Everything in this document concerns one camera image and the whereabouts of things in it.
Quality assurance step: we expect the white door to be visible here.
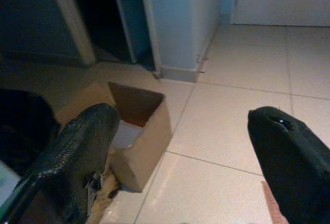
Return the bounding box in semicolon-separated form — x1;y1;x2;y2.
230;0;330;27

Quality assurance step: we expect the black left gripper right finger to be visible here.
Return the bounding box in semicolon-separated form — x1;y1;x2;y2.
247;106;330;224

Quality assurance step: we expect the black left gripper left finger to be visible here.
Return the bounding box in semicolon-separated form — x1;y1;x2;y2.
0;103;121;224

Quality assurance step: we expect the white door frame post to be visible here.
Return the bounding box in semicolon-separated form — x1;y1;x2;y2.
138;0;222;83

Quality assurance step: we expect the black round object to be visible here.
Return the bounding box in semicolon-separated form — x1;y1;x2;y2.
0;88;60;177

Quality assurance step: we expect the open brown cardboard box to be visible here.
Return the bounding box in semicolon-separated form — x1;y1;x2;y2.
54;81;173;193

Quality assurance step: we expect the dark door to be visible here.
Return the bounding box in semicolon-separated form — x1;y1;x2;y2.
0;0;96;68

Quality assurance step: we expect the white paper sheet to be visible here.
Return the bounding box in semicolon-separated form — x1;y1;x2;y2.
112;120;144;150

